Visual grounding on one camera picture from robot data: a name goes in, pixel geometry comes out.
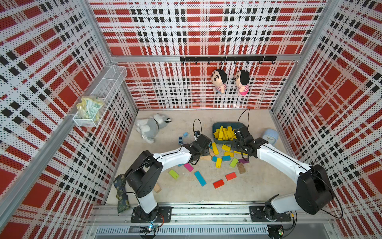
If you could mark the blue-shirt hanging plush doll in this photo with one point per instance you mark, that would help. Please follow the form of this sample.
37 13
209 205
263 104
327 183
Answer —
219 80

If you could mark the light green block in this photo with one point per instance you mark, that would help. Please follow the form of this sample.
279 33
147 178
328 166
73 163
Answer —
234 163

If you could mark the yellow block pile centre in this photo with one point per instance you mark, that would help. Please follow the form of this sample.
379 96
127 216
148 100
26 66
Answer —
227 150

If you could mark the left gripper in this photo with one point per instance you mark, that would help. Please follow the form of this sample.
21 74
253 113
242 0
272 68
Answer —
206 151

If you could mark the long teal block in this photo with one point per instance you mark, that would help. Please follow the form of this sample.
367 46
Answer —
200 178

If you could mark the natural wood block near-left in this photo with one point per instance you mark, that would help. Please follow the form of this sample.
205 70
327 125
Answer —
157 188

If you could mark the brown wooden block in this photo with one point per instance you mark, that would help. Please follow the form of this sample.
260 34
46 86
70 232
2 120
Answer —
241 168

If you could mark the light blue alarm clock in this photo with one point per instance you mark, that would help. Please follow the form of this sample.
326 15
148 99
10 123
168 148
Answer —
271 136

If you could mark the magenta block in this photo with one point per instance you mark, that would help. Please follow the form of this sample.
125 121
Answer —
188 167

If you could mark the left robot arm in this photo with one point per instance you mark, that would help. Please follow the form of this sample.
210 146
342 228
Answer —
144 172

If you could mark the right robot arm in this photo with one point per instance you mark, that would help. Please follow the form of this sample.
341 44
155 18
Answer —
313 189

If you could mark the small teal block centre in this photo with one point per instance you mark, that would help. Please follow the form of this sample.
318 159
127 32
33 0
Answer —
226 158

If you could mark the natural wood long block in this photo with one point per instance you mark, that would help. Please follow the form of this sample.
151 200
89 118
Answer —
207 157

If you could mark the camouflage cloth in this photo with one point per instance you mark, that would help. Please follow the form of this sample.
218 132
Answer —
123 202

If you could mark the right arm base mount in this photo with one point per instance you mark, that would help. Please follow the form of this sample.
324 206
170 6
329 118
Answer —
267 214

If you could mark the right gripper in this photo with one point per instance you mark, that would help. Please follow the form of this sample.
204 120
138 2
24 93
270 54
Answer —
233 146

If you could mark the yellow-green packet in basket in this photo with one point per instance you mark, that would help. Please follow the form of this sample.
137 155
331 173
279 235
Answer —
89 107

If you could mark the white wire wall basket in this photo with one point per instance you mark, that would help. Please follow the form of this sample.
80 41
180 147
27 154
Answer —
106 89

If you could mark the grey plush husky toy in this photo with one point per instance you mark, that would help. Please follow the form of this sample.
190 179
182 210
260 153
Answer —
149 127

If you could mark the red block right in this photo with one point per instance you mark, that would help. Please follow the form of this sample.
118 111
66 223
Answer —
230 176

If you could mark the pink-shirt hanging plush doll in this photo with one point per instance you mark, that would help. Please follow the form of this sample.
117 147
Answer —
242 78

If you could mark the dark teal plastic bin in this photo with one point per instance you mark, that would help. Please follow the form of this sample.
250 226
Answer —
234 125

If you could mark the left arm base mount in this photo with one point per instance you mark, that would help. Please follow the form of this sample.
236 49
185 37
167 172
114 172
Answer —
158 215

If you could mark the red block left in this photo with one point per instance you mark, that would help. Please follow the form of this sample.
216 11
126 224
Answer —
218 184

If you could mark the green block near-left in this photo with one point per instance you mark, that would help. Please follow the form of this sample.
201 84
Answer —
174 174

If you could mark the red block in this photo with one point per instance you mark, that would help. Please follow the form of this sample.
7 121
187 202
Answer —
218 184
230 176

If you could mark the black hook rail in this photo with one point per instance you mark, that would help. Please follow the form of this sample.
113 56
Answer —
259 59

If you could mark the yellow angled block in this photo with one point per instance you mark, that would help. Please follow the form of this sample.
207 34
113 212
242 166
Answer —
215 149

